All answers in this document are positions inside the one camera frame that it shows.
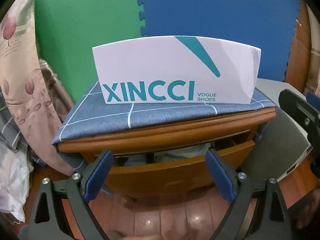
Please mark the blue checked cloth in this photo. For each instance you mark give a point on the blue checked cloth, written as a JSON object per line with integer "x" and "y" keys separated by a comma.
{"x": 150, "y": 116}

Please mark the grey flat panel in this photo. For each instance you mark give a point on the grey flat panel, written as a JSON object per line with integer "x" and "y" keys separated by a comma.
{"x": 275, "y": 142}

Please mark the wooden nightstand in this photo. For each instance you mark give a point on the wooden nightstand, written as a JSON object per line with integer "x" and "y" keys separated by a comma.
{"x": 162, "y": 133}

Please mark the cardboard box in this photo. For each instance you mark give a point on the cardboard box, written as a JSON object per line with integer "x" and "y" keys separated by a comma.
{"x": 315, "y": 55}

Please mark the white shoe box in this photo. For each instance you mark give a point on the white shoe box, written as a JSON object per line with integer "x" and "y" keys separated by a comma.
{"x": 162, "y": 67}

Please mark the blue foam mat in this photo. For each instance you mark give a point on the blue foam mat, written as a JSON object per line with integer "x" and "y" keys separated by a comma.
{"x": 212, "y": 10}

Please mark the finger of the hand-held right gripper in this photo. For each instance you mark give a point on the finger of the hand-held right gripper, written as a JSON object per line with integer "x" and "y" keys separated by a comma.
{"x": 313, "y": 101}
{"x": 297, "y": 110}

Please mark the wooden drawer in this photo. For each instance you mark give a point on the wooden drawer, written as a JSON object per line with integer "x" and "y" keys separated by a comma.
{"x": 170, "y": 175}

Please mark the green foam mat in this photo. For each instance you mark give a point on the green foam mat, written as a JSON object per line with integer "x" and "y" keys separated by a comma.
{"x": 75, "y": 30}

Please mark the brown wooden board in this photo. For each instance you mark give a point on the brown wooden board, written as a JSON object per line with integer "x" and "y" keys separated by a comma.
{"x": 298, "y": 42}

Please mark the grey plaid cloth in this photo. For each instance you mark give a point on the grey plaid cloth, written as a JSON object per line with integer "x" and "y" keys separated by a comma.
{"x": 7, "y": 130}

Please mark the white crumpled cloth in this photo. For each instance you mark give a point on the white crumpled cloth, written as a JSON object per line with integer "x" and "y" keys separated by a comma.
{"x": 12, "y": 180}

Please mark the person's right hand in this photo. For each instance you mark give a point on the person's right hand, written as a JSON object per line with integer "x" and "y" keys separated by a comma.
{"x": 308, "y": 210}

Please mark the pale grey garment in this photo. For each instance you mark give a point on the pale grey garment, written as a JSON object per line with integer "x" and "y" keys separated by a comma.
{"x": 185, "y": 152}

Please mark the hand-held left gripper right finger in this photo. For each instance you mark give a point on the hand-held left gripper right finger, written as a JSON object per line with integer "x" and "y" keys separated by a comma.
{"x": 220, "y": 176}

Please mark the floral pink curtain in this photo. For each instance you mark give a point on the floral pink curtain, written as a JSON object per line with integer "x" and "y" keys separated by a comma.
{"x": 25, "y": 80}

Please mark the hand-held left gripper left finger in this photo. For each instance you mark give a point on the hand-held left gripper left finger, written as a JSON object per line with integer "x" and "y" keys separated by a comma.
{"x": 98, "y": 176}

